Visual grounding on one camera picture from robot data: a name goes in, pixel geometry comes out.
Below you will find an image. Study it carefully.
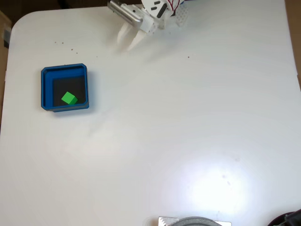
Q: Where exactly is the green cube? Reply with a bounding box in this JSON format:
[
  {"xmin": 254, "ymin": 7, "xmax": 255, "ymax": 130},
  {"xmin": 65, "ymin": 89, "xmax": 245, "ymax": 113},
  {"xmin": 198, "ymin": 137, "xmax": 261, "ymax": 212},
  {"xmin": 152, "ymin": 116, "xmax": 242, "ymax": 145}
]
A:
[{"xmin": 61, "ymin": 91, "xmax": 79, "ymax": 105}]

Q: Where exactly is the blue box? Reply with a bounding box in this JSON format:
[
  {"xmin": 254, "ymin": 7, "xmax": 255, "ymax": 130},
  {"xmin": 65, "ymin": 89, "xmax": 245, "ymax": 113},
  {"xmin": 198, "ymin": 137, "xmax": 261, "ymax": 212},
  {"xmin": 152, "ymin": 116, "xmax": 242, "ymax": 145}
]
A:
[{"xmin": 40, "ymin": 63, "xmax": 90, "ymax": 113}]

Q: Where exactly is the cardboard box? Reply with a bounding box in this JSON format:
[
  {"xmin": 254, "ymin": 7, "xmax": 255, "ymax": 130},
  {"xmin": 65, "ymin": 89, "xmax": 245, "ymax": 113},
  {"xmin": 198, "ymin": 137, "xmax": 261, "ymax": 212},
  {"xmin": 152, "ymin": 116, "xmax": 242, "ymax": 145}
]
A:
[{"xmin": 0, "ymin": 9, "xmax": 12, "ymax": 50}]

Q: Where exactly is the grey round object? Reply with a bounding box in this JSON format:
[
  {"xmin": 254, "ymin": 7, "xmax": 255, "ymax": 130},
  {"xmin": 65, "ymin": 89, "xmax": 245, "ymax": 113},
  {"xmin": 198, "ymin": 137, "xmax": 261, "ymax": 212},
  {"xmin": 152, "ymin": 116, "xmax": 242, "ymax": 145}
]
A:
[{"xmin": 173, "ymin": 216, "xmax": 223, "ymax": 226}]

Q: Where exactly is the black object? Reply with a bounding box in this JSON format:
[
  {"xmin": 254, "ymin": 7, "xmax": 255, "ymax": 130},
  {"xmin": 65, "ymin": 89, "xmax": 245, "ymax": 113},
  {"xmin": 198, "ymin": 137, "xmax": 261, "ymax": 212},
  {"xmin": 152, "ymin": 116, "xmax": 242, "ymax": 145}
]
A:
[{"xmin": 268, "ymin": 209, "xmax": 301, "ymax": 226}]

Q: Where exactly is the silver camera box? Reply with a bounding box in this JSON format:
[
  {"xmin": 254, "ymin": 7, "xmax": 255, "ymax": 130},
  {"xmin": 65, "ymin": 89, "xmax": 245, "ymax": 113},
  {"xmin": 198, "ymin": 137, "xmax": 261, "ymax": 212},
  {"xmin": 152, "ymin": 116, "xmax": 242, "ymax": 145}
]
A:
[{"xmin": 107, "ymin": 0, "xmax": 144, "ymax": 30}]

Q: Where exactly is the red servo wire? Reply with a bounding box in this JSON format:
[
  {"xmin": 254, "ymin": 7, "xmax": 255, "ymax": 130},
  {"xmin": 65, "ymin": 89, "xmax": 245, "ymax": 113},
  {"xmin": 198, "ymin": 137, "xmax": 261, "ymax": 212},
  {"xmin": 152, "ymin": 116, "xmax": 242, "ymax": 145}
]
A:
[{"xmin": 167, "ymin": 0, "xmax": 182, "ymax": 12}]

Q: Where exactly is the white perforated base plate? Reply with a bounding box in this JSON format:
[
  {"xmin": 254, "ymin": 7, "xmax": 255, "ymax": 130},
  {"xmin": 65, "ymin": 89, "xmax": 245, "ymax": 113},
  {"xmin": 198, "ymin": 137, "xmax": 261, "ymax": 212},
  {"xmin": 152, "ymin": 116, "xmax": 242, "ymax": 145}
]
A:
[{"xmin": 174, "ymin": 4, "xmax": 189, "ymax": 27}]

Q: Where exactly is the silver metal bracket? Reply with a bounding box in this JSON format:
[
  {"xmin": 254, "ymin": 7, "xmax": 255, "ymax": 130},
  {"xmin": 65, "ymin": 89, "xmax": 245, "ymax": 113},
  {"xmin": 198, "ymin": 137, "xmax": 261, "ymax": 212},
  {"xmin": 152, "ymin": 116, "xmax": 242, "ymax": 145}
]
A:
[{"xmin": 158, "ymin": 216, "xmax": 232, "ymax": 226}]

